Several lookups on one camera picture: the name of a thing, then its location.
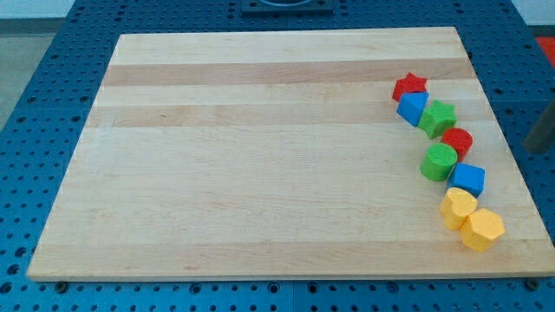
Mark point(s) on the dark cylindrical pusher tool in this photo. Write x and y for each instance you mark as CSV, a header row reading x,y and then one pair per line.
x,y
541,137

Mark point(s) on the red cylinder block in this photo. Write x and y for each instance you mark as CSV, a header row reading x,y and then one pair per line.
x,y
459,139

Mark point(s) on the green star block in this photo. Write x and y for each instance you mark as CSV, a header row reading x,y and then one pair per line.
x,y
437,119

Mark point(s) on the red star block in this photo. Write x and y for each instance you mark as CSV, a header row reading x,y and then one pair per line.
x,y
409,84

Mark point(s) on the blue cube block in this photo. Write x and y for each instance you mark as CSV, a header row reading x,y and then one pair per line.
x,y
467,177

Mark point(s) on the green cylinder block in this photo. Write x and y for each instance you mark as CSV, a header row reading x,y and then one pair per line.
x,y
438,162

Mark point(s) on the yellow heart block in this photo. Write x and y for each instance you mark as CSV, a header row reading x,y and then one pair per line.
x,y
456,205

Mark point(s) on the yellow hexagon block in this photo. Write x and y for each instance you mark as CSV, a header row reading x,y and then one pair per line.
x,y
482,229

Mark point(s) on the blue triangle block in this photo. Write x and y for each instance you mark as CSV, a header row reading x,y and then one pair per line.
x,y
411,107

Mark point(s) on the wooden board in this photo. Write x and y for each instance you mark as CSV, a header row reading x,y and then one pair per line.
x,y
278,155

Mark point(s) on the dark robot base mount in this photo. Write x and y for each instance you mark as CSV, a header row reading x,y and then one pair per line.
x,y
259,7

